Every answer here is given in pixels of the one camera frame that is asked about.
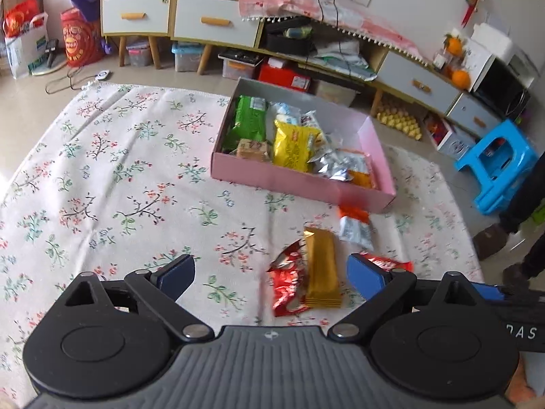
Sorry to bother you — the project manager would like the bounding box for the orange silver snack packet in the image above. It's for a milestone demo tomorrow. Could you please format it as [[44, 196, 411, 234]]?
[[339, 206, 374, 251]]

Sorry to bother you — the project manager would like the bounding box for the pink shallow cardboard box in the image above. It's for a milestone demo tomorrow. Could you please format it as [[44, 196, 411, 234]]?
[[211, 78, 396, 213]]

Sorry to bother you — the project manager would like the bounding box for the silver chocolate pie snack pack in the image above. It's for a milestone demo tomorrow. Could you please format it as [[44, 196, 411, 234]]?
[[309, 149, 372, 182]]

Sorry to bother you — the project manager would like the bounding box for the yellow egg tray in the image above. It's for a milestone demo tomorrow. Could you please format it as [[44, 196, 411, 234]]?
[[376, 107, 423, 141]]

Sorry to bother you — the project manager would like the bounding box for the gold wafer bar packet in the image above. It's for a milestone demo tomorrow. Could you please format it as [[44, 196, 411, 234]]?
[[304, 227, 342, 308]]

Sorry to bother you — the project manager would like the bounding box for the pink cloth on cabinet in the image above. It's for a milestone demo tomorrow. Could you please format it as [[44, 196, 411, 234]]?
[[238, 0, 427, 64]]

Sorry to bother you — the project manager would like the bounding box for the orange fruit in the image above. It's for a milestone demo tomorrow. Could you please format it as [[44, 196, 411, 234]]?
[[451, 69, 471, 91]]

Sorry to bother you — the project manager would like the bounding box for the yellow snack packet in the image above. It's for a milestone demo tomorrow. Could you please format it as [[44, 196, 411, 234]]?
[[272, 121, 319, 173]]

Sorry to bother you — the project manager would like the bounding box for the red gift bag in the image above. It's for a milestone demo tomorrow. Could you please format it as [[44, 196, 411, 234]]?
[[61, 7, 104, 69]]

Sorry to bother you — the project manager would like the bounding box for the green snack packet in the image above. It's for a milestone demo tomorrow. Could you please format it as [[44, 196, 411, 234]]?
[[223, 95, 267, 152]]

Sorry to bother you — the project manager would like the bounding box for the white blue small snack packet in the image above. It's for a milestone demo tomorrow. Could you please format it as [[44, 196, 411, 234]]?
[[300, 110, 332, 145]]

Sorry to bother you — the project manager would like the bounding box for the blue plastic stool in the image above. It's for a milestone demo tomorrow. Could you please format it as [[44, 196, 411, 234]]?
[[454, 120, 539, 215]]

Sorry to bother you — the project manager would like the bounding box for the white blue bread packet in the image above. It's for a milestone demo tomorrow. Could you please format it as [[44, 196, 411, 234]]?
[[265, 103, 301, 141]]

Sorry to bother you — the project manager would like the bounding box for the wooden tv cabinet with drawers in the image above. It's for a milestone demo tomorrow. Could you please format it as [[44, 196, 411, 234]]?
[[100, 0, 501, 138]]

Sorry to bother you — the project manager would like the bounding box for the red cardboard box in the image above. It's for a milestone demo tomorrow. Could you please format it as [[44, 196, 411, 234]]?
[[258, 63, 311, 92]]

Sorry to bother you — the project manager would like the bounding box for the clear plastic storage bin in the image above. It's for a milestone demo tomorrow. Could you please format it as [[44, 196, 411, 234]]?
[[313, 80, 358, 107]]

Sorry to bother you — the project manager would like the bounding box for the small red crinkled snack packet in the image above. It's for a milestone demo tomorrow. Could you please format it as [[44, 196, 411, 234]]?
[[267, 240, 309, 318]]

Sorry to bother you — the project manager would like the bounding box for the floral white rug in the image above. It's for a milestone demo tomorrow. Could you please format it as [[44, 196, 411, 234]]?
[[0, 82, 487, 401]]

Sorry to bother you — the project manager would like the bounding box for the black microwave oven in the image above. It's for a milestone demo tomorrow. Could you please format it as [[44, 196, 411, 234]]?
[[472, 56, 530, 122]]

